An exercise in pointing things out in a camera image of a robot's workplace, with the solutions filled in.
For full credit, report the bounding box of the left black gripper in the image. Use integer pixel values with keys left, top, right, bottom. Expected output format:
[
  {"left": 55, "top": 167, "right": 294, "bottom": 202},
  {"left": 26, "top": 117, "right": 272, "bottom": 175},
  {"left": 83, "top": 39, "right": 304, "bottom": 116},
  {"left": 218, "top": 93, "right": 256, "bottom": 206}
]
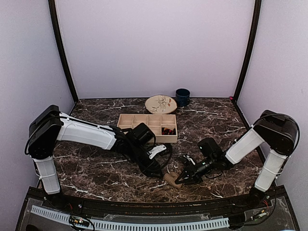
[{"left": 128, "top": 142, "right": 164, "bottom": 179}]

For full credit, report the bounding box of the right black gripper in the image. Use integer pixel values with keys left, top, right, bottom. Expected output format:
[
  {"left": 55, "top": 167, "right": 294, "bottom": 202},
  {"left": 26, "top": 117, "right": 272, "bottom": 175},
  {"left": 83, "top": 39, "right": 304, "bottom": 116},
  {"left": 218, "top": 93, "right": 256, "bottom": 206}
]
[{"left": 176, "top": 155, "right": 216, "bottom": 185}]

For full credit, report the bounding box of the plain brown sock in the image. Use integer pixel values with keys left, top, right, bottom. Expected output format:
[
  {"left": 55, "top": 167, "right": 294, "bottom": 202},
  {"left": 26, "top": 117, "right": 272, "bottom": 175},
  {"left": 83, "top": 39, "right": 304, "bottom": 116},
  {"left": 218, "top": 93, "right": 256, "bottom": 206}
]
[{"left": 163, "top": 172, "right": 183, "bottom": 189}]

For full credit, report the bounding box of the argyle black red orange sock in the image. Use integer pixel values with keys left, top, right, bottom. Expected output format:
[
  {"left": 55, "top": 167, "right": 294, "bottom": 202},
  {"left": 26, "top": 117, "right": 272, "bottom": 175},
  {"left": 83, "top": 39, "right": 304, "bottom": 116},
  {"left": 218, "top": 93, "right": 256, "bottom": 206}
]
[{"left": 161, "top": 127, "right": 176, "bottom": 135}]

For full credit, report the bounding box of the wooden compartment tray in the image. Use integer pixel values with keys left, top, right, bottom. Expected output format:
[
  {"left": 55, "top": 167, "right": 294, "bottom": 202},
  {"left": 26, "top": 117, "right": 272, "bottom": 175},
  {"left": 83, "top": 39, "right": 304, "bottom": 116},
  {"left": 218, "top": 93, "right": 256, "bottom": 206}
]
[{"left": 117, "top": 114, "right": 178, "bottom": 143}]

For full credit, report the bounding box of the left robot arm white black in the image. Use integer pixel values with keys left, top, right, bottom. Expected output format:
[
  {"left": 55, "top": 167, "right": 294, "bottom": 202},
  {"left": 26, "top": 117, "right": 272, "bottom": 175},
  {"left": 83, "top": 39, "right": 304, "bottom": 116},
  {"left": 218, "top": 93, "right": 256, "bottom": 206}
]
[{"left": 25, "top": 105, "right": 163, "bottom": 210}]

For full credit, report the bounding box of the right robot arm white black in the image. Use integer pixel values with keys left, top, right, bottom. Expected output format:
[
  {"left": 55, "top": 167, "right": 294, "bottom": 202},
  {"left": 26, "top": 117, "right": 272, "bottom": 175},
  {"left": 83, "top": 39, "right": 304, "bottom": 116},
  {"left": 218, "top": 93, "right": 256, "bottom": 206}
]
[{"left": 175, "top": 110, "right": 300, "bottom": 209}]

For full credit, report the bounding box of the cream floral ceramic plate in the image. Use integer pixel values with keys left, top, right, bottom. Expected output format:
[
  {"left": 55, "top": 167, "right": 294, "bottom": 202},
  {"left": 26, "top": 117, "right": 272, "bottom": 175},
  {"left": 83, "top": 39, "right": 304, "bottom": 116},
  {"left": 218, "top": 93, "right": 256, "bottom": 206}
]
[{"left": 145, "top": 95, "right": 177, "bottom": 115}]

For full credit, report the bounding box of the dark blue mug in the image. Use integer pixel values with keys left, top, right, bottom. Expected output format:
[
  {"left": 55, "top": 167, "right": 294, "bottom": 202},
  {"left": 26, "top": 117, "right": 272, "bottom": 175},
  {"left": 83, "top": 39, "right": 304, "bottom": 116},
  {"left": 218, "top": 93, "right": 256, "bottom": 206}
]
[{"left": 176, "top": 89, "right": 190, "bottom": 107}]

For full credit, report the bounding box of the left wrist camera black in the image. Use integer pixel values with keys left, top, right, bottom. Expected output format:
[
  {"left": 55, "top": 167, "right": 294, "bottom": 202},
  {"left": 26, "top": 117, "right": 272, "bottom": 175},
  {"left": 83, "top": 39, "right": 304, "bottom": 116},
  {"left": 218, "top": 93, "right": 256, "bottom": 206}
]
[{"left": 132, "top": 123, "right": 155, "bottom": 145}]

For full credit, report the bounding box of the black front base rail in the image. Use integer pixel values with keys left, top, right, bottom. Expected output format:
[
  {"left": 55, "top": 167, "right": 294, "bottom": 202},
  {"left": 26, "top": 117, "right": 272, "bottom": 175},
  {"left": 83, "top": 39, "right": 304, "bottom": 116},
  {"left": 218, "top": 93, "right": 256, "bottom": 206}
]
[{"left": 44, "top": 193, "right": 262, "bottom": 217}]

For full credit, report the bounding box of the white slotted cable duct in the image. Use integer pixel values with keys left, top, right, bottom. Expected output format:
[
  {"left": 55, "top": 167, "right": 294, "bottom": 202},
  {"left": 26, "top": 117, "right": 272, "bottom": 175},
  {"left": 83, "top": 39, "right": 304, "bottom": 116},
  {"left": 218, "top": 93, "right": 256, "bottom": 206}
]
[{"left": 30, "top": 205, "right": 230, "bottom": 231}]

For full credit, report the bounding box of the right black frame post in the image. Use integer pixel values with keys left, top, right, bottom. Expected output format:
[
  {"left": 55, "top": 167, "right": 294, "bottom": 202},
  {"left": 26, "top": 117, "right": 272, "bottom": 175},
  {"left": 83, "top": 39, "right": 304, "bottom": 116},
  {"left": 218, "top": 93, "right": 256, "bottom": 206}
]
[{"left": 233, "top": 0, "right": 262, "bottom": 102}]

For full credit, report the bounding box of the black frame post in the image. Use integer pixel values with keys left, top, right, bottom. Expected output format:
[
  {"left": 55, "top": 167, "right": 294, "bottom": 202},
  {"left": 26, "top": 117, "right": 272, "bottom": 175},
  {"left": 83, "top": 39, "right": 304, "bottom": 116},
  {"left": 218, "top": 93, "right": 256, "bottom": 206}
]
[
  {"left": 233, "top": 0, "right": 262, "bottom": 102},
  {"left": 48, "top": 0, "right": 79, "bottom": 104}
]

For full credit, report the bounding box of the left black frame post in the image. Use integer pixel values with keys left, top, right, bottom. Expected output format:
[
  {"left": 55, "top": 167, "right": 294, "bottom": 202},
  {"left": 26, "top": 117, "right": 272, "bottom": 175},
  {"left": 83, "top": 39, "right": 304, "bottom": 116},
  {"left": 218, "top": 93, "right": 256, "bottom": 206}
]
[{"left": 48, "top": 0, "right": 79, "bottom": 104}]

